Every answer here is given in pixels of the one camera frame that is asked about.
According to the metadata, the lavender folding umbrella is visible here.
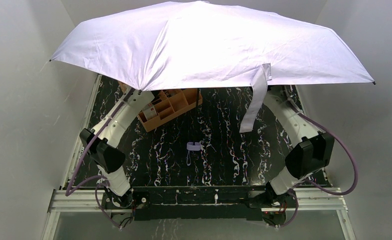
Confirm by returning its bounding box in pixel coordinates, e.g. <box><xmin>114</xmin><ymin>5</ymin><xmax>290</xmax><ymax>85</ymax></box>
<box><xmin>51</xmin><ymin>1</ymin><xmax>374</xmax><ymax>133</ymax></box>

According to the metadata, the small white red box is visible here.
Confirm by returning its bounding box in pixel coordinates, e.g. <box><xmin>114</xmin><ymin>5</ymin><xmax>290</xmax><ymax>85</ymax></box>
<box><xmin>142</xmin><ymin>103</ymin><xmax>158</xmax><ymax>120</ymax></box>

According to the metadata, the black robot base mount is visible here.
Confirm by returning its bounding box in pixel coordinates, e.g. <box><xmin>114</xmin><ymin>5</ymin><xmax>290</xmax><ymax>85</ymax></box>
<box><xmin>101</xmin><ymin>185</ymin><xmax>296</xmax><ymax>226</ymax></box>

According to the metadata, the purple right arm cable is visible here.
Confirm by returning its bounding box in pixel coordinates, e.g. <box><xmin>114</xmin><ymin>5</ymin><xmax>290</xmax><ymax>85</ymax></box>
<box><xmin>275</xmin><ymin>85</ymin><xmax>359</xmax><ymax>229</ymax></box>

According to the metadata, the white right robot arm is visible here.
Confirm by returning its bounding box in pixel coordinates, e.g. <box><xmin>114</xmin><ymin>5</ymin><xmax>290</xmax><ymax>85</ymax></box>
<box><xmin>264</xmin><ymin>86</ymin><xmax>335</xmax><ymax>195</ymax></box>

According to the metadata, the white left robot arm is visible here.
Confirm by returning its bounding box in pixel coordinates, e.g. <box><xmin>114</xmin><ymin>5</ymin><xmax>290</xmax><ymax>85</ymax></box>
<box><xmin>80</xmin><ymin>89</ymin><xmax>155</xmax><ymax>197</ymax></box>

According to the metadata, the orange plastic desk organizer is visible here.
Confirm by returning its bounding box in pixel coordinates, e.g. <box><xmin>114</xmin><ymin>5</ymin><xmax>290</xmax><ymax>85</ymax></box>
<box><xmin>131</xmin><ymin>88</ymin><xmax>203</xmax><ymax>132</ymax></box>

